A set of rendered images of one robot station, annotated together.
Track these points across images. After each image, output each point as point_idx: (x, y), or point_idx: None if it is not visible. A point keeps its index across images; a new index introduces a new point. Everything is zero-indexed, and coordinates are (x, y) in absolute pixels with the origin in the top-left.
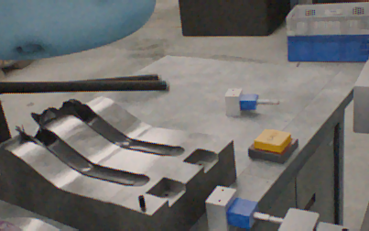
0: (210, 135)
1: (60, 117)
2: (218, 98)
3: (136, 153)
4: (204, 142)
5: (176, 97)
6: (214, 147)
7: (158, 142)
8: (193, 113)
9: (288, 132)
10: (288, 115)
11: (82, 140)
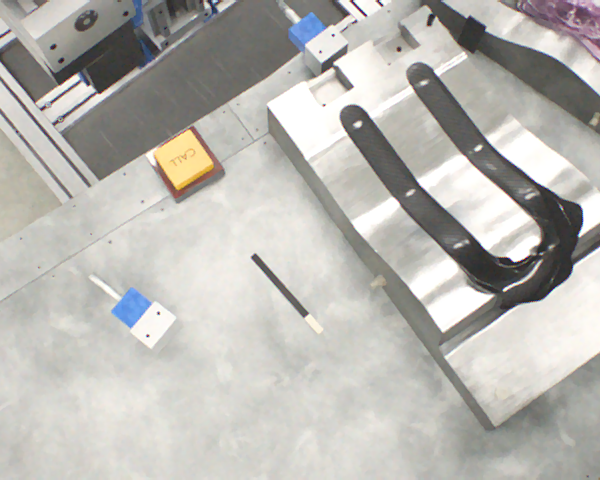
0: (290, 132)
1: (506, 252)
2: (154, 412)
3: (402, 150)
4: (306, 116)
5: (226, 478)
6: (299, 97)
7: (363, 162)
8: (228, 375)
9: (130, 205)
10: (91, 259)
11: (476, 197)
